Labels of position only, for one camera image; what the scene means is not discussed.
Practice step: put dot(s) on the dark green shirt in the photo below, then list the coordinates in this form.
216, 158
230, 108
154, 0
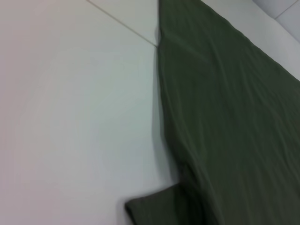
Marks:
222, 117

